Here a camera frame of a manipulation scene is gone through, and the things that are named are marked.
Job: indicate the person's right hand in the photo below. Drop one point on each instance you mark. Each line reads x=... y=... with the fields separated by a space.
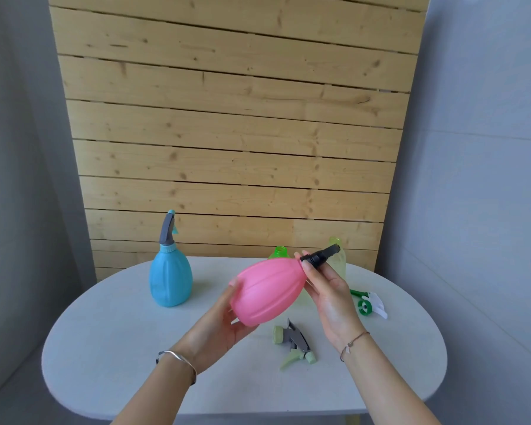
x=334 y=305

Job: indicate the person's right thumb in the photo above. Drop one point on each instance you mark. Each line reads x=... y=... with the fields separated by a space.
x=313 y=274

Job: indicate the green and white trigger spray head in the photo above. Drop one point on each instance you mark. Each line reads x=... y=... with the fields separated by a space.
x=365 y=306

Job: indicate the person's left hand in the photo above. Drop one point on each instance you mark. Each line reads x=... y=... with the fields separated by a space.
x=210 y=336

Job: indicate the person's right forearm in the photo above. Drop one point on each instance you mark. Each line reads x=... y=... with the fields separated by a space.
x=382 y=385

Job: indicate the wooden slat wall panel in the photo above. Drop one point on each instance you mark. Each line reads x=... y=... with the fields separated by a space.
x=230 y=128

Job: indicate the blue spray bottle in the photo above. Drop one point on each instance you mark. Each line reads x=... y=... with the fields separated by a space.
x=170 y=281

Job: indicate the black trigger spray head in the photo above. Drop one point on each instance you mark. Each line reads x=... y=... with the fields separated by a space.
x=321 y=256

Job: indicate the person's left thumb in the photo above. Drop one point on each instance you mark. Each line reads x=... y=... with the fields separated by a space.
x=244 y=328

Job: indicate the grey and blue trigger spray head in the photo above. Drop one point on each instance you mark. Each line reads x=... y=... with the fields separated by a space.
x=166 y=232

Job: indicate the pale yellow-green plastic bottle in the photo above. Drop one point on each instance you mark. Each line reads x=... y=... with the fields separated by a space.
x=337 y=261

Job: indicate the person's left forearm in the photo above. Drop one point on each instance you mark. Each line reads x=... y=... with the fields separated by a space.
x=159 y=398

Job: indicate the pink spray bottle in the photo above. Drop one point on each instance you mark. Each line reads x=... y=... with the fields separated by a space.
x=270 y=289

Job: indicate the grey and light green trigger spray head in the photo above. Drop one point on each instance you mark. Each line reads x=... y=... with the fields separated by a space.
x=297 y=339

